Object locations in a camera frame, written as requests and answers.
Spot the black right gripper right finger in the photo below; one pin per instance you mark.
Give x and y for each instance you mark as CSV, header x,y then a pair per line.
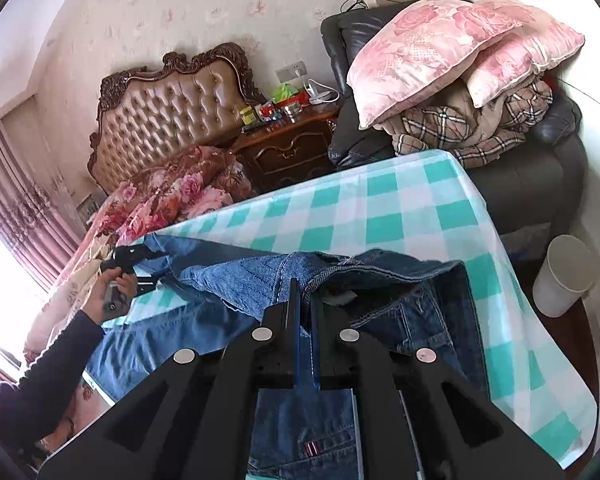
x,y
414,416

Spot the blue denim jeans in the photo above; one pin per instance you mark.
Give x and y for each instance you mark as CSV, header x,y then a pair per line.
x,y
303,432

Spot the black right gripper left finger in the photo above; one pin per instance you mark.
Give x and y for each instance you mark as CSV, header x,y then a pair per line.
x,y
192,417

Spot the large pink floral pillow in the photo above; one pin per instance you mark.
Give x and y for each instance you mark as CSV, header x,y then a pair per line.
x,y
423,49

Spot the white charger with cable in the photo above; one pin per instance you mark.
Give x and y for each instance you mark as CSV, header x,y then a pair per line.
x,y
320,93

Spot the pink window curtain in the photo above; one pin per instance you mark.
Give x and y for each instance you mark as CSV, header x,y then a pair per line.
x,y
40,228

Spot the floral red pink bedding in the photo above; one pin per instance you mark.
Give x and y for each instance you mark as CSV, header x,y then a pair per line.
x,y
199,180

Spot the green bag on nightstand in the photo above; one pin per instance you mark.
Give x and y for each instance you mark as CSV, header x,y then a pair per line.
x,y
283,92

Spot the wall power socket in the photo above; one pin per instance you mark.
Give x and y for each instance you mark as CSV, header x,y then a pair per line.
x,y
291,72

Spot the person's left hand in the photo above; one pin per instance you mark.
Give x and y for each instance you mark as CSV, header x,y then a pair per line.
x,y
127,284

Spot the yellow green jar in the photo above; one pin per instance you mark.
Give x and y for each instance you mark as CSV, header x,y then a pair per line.
x,y
249,116

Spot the smaller pink floral pillow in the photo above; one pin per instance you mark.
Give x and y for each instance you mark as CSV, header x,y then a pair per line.
x,y
541,43

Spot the dark blue sleeved forearm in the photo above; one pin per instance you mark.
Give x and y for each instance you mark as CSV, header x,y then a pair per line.
x,y
32,408

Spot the red box on nightstand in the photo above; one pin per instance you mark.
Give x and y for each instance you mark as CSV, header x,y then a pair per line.
x,y
269,112

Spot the white waste bin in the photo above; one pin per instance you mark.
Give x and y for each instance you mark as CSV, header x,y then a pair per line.
x,y
568,271

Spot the black leather armchair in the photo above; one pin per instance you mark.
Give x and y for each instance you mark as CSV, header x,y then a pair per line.
x,y
538,182

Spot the beige plaid blanket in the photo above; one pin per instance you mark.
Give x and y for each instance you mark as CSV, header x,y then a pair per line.
x,y
474,136

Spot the tufted leather carved headboard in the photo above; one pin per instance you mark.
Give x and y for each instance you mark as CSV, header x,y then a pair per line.
x,y
145,117

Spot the dark wooden nightstand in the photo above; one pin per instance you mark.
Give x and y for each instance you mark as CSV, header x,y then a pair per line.
x,y
290,151

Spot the green white checkered tablecloth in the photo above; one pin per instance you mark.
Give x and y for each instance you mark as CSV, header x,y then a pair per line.
x,y
426,206

